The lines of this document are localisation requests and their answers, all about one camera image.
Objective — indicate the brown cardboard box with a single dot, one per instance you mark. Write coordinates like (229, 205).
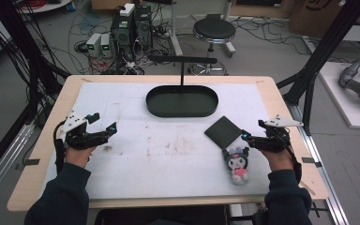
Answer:
(315, 15)

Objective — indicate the white table mat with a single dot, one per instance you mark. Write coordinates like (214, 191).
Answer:
(168, 156)

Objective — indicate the dark grey square card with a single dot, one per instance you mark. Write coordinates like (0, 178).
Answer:
(223, 131)

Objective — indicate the white floor platform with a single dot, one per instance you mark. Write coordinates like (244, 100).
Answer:
(340, 93)

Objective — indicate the grey tape strip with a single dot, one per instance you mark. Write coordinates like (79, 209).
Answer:
(311, 161)
(31, 162)

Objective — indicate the black oval tray with stand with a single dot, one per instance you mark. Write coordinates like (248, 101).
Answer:
(181, 103)

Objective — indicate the black computer tower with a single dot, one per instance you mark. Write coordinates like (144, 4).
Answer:
(122, 34)
(143, 26)

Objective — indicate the aluminium rail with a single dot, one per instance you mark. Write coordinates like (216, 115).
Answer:
(3, 165)
(325, 175)

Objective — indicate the person's right hand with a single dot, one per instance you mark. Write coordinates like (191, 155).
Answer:
(279, 161)

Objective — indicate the black round stool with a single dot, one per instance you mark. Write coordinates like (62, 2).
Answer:
(214, 31)

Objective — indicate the grey power supply unit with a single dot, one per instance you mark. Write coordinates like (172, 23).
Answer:
(106, 45)
(93, 43)

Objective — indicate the black and pink plush doll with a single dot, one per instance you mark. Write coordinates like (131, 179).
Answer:
(238, 165)

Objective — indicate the person's left hand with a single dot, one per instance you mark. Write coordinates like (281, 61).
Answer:
(78, 156)

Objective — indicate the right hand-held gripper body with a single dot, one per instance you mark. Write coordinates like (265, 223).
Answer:
(275, 140)

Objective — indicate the white stand leg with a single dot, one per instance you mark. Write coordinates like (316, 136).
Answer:
(174, 28)

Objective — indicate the white box on computer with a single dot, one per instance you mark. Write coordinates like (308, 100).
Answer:
(127, 9)

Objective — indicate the black metal frame post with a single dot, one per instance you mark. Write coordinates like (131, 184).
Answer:
(322, 56)

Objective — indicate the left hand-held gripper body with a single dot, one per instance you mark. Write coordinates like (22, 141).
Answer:
(75, 137)

